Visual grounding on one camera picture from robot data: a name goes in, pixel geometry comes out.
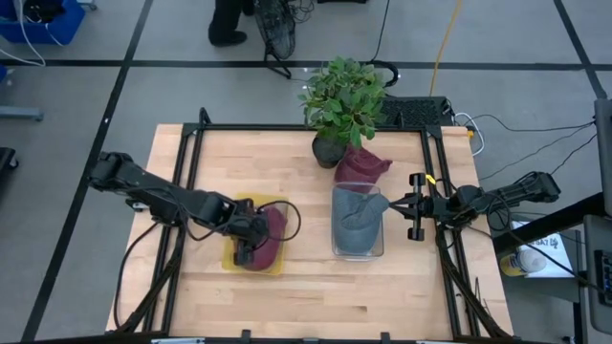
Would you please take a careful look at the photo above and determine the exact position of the yellow white bottle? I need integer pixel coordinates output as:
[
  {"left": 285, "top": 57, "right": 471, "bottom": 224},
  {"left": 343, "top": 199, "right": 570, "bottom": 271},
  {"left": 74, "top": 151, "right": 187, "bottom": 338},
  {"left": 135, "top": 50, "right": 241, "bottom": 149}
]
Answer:
[{"left": 499, "top": 247, "right": 548, "bottom": 278}]

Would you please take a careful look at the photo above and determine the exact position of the yellow cable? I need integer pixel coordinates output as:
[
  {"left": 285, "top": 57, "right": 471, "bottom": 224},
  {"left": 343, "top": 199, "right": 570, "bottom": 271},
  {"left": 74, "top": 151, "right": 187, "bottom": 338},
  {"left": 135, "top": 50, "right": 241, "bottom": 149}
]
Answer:
[{"left": 428, "top": 0, "right": 465, "bottom": 97}]

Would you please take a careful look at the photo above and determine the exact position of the gray monitor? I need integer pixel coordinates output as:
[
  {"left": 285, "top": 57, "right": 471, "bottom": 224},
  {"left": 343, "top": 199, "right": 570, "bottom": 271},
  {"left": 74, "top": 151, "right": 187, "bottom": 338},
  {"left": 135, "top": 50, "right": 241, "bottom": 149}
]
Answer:
[{"left": 594, "top": 97, "right": 612, "bottom": 216}]

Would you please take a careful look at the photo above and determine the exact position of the white cable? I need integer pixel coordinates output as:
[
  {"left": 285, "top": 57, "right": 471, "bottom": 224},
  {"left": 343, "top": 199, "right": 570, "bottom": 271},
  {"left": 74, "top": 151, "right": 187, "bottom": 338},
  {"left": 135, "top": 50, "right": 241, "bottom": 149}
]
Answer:
[{"left": 453, "top": 112, "right": 487, "bottom": 158}]

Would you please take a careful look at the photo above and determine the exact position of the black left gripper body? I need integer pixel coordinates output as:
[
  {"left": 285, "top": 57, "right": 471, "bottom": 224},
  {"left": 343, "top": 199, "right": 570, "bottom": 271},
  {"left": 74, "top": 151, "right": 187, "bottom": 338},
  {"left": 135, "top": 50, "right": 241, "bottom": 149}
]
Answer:
[{"left": 224, "top": 198, "right": 259, "bottom": 268}]

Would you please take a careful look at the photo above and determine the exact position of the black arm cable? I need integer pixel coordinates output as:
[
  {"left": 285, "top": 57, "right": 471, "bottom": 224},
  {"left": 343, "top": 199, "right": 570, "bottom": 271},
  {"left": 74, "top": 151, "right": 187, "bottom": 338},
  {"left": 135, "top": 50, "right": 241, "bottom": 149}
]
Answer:
[{"left": 113, "top": 219, "right": 166, "bottom": 331}]

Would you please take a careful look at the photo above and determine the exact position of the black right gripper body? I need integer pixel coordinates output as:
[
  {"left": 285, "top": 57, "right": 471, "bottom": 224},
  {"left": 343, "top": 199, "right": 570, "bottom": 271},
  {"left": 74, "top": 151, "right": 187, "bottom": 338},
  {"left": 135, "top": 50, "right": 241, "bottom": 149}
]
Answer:
[{"left": 406, "top": 172, "right": 450, "bottom": 242}]

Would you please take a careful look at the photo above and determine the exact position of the gray baseball cap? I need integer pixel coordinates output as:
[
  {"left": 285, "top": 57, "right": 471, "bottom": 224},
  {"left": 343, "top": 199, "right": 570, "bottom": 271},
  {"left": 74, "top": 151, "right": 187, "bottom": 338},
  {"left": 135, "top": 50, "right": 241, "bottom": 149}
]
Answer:
[{"left": 331, "top": 185, "right": 391, "bottom": 256}]

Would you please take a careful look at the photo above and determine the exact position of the black wire fan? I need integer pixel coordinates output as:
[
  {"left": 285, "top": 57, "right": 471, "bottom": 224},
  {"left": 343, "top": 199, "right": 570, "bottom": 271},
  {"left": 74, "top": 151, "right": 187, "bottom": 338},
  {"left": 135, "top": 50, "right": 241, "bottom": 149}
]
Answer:
[{"left": 251, "top": 0, "right": 297, "bottom": 80}]

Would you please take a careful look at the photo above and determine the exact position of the black caster base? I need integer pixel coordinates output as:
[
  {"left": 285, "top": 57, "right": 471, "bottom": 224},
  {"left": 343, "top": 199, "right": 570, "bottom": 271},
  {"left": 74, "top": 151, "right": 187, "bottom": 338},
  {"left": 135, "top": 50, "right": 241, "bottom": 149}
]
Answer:
[{"left": 0, "top": 146, "right": 20, "bottom": 173}]

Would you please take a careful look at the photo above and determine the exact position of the black floor cable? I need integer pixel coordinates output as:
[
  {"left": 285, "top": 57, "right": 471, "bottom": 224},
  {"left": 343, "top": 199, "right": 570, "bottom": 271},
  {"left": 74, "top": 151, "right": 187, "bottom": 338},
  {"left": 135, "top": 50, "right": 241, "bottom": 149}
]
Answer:
[{"left": 370, "top": 0, "right": 401, "bottom": 88}]

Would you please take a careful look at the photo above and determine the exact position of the person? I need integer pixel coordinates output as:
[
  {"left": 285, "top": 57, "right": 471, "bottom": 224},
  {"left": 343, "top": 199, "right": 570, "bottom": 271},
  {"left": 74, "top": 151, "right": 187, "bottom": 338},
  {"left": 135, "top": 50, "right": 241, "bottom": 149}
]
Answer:
[{"left": 208, "top": 0, "right": 257, "bottom": 48}]

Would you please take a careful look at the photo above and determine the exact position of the black perforated box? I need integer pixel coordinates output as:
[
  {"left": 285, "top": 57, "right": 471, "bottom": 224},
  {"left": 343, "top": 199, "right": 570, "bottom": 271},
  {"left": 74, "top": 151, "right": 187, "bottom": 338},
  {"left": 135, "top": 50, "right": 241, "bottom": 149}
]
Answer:
[{"left": 382, "top": 95, "right": 455, "bottom": 129}]

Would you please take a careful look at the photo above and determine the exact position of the clear plastic bin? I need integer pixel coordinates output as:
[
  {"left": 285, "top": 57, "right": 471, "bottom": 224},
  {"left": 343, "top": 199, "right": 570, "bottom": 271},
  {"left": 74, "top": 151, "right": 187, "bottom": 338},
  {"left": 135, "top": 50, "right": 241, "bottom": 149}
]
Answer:
[{"left": 330, "top": 182, "right": 386, "bottom": 263}]

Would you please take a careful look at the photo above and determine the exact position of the thin black cable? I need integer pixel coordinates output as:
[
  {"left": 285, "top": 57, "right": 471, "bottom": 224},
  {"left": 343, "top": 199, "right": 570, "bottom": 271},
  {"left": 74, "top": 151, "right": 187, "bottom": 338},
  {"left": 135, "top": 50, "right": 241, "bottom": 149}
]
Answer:
[{"left": 470, "top": 113, "right": 599, "bottom": 182}]

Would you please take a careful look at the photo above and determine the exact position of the yellow plastic tray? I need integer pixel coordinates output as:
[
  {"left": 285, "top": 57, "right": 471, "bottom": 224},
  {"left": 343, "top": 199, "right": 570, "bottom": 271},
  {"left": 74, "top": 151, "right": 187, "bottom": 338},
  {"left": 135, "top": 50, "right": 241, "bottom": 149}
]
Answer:
[{"left": 222, "top": 192, "right": 291, "bottom": 277}]

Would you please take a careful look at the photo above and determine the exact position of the black metal frame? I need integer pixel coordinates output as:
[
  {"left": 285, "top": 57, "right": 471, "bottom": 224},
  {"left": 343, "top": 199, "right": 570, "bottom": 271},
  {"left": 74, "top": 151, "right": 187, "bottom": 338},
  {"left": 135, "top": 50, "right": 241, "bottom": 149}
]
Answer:
[{"left": 112, "top": 107, "right": 515, "bottom": 341}]

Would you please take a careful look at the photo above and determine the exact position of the maroon baseball cap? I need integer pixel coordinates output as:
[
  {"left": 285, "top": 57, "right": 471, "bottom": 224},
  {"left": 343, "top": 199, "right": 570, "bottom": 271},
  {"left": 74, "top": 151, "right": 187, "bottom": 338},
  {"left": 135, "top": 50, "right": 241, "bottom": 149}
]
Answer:
[
  {"left": 333, "top": 145, "right": 393, "bottom": 193},
  {"left": 236, "top": 204, "right": 289, "bottom": 272}
]

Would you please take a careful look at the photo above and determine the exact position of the blue plastic bin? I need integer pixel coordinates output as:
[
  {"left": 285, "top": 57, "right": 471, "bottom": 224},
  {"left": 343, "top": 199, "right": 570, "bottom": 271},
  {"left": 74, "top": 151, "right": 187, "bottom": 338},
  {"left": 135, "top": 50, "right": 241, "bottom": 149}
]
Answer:
[{"left": 0, "top": 0, "right": 87, "bottom": 45}]

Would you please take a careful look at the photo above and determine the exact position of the white paper sheet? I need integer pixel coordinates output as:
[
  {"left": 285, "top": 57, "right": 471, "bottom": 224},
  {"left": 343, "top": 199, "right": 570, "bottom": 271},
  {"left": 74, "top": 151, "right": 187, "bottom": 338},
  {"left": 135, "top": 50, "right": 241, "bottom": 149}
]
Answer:
[{"left": 510, "top": 220, "right": 575, "bottom": 279}]

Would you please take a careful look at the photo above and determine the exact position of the gray metal foot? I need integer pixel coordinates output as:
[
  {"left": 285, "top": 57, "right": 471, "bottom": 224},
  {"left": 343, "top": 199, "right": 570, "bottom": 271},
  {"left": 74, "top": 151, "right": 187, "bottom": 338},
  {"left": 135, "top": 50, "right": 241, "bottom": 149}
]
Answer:
[{"left": 0, "top": 105, "right": 45, "bottom": 122}]

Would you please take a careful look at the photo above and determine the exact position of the green potted plant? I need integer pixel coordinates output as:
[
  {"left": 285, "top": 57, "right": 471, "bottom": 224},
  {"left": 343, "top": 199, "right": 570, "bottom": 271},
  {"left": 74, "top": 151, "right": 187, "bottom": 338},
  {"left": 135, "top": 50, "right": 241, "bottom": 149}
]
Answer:
[{"left": 297, "top": 55, "right": 388, "bottom": 169}]

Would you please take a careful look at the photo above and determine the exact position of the black side table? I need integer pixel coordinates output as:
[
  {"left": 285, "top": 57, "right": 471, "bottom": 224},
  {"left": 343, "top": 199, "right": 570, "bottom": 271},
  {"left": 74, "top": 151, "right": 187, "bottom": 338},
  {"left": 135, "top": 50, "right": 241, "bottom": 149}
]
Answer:
[{"left": 492, "top": 193, "right": 606, "bottom": 307}]

